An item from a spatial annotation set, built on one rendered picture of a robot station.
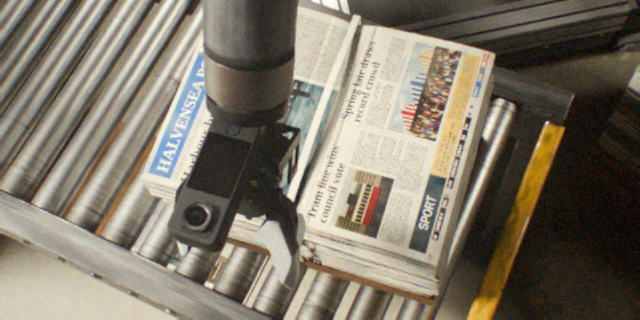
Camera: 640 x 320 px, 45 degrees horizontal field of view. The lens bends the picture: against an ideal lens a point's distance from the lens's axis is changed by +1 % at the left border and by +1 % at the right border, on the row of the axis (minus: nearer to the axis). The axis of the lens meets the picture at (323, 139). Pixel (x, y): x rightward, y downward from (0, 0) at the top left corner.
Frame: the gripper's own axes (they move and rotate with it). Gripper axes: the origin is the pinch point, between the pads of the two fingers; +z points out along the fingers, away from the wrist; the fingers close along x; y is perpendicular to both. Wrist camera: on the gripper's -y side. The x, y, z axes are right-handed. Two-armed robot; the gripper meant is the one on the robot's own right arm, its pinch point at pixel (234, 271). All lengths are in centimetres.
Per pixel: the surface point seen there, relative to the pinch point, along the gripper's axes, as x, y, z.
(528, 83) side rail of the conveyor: -24, 58, 5
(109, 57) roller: 43, 48, 12
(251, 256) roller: 7.9, 25.5, 24.9
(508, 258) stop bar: -27.2, 32.8, 18.1
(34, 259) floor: 83, 66, 93
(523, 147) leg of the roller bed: -27, 62, 19
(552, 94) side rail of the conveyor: -28, 58, 6
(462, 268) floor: -23, 91, 79
